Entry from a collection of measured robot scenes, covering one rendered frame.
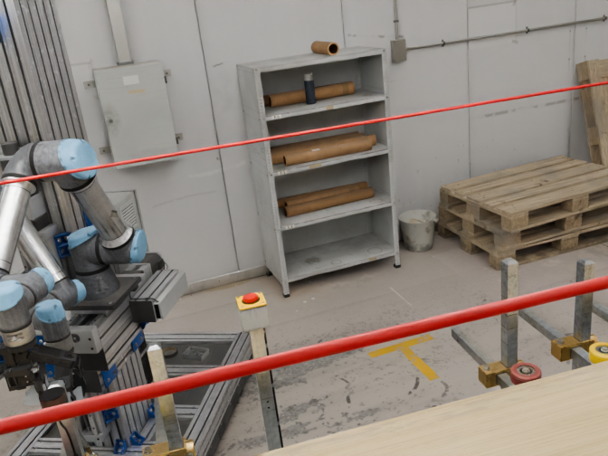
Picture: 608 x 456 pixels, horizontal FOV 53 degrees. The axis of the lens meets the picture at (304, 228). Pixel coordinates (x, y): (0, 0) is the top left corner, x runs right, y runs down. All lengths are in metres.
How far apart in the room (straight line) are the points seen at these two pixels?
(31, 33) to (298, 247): 2.85
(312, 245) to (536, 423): 3.25
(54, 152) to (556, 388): 1.50
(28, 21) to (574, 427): 2.04
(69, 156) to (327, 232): 3.12
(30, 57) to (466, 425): 1.77
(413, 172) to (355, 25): 1.21
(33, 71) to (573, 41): 4.33
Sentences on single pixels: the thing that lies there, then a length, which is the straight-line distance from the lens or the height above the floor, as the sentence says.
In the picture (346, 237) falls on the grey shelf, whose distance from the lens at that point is 4.78.
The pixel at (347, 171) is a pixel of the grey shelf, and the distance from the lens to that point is 4.64.
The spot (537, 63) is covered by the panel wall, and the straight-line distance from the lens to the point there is 5.41.
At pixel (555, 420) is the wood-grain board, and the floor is 0.90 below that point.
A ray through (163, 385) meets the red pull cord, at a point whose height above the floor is 1.75.
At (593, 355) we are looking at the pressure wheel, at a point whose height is 0.90.
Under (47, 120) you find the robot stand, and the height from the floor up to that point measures 1.63.
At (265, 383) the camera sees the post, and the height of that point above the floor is 0.98.
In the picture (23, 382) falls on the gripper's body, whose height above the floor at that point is 1.11.
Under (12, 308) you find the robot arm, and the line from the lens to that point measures 1.64.
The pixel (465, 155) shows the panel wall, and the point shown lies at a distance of 5.14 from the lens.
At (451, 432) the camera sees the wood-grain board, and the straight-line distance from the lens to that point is 1.62.
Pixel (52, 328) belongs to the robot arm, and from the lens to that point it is 1.94.
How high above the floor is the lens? 1.93
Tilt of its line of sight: 21 degrees down
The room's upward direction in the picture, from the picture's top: 7 degrees counter-clockwise
